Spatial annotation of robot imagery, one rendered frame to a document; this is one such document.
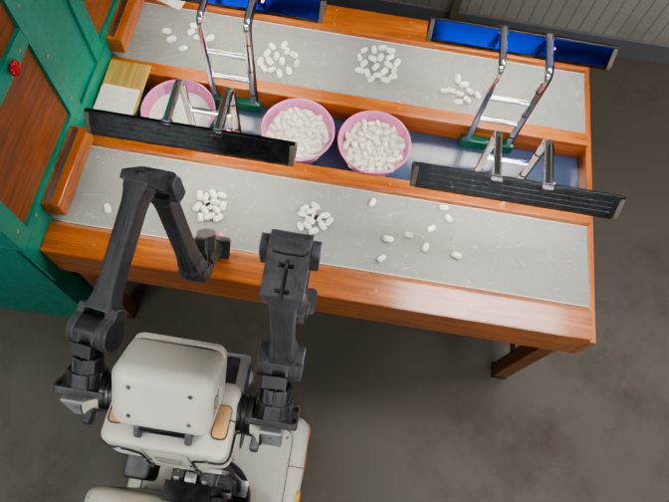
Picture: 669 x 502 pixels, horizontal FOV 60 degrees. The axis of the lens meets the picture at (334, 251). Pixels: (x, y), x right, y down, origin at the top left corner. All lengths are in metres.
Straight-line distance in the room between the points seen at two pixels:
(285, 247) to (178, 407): 0.42
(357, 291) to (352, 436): 0.86
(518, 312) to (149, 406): 1.22
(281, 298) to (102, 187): 1.27
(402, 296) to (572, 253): 0.63
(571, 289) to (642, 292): 1.06
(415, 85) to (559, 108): 0.56
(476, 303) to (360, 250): 0.42
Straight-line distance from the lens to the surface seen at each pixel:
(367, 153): 2.17
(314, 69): 2.36
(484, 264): 2.05
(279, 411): 1.34
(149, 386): 1.23
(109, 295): 1.40
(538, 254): 2.13
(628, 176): 3.42
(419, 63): 2.44
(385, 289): 1.92
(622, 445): 2.92
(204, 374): 1.21
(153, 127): 1.81
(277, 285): 1.00
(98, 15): 2.37
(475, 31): 2.10
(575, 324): 2.07
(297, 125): 2.20
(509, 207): 2.14
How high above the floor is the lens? 2.56
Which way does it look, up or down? 67 degrees down
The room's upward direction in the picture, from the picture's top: 9 degrees clockwise
